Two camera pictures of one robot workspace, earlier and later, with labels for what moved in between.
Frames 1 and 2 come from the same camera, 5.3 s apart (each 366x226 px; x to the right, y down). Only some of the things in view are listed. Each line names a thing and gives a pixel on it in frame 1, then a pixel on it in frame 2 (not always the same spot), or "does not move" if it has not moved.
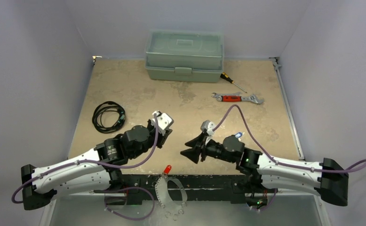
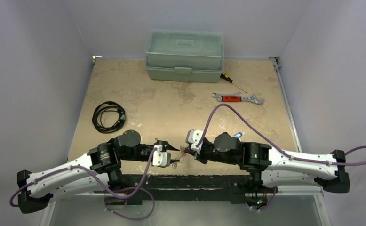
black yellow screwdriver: x=225 y=76 does not move
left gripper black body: x=159 y=137 to x=141 y=155
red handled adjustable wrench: x=254 y=98 does not move
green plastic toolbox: x=184 y=55 does not move
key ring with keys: x=171 y=208 to x=180 y=158
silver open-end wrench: x=216 y=95 does not move
